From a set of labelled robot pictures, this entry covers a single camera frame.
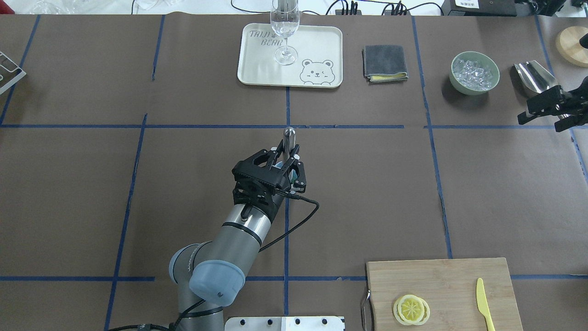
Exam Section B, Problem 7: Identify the yellow lemon half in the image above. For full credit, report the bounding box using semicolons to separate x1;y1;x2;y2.
391;295;431;325

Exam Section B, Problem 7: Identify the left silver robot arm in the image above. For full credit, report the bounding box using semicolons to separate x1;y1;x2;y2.
169;141;306;331

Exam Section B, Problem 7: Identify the steel ice scoop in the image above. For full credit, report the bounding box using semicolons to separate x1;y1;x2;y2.
514;60;561;99

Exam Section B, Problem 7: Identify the grey yellow folded cloth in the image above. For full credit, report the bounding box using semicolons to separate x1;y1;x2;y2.
362;45;409;83

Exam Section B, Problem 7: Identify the black usb hub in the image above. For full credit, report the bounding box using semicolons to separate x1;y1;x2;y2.
334;0;362;16

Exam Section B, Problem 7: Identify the cream bear tray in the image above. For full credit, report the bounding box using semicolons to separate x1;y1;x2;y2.
237;23;344;88

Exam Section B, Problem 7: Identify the bamboo cutting board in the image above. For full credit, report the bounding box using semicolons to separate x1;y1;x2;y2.
366;257;523;331

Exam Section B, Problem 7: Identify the green bowl of ice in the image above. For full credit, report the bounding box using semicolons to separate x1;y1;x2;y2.
449;51;501;96

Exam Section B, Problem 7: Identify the black left camera cable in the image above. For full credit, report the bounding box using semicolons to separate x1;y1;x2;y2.
106;193;320;331

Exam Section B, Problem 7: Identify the wooden cup tree stand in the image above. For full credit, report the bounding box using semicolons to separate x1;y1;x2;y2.
556;26;588;68

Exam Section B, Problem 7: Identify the light blue plastic cup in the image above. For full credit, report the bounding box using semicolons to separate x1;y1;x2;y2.
272;160;306;185

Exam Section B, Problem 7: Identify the yellow plastic knife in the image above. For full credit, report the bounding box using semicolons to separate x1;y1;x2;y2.
476;277;496;331

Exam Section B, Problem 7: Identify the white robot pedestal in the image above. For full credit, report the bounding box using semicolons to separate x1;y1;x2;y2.
225;316;346;331

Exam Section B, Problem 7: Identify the clear wine glass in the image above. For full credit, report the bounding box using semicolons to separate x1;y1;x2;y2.
270;0;300;66

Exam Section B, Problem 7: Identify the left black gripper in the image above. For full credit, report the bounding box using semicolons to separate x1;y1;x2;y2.
232;144;307;223

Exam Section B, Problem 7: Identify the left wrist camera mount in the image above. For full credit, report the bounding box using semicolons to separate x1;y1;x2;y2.
232;147;301;192

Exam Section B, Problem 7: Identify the white cup rack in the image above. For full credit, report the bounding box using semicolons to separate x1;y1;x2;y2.
0;52;27;94

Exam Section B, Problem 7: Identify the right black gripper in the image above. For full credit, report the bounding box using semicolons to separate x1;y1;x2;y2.
517;76;588;132

